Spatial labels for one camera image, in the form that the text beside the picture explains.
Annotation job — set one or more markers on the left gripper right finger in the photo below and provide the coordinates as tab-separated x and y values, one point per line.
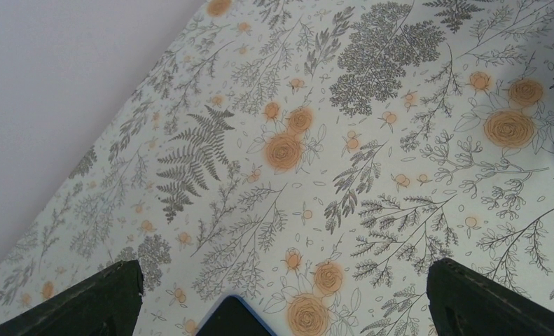
464	302

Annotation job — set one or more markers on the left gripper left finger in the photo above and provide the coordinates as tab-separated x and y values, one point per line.
107	303

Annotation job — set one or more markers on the blue phone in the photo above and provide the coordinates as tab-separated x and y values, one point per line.
232	316

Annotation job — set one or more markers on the floral patterned table mat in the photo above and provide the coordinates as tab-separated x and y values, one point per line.
315	158

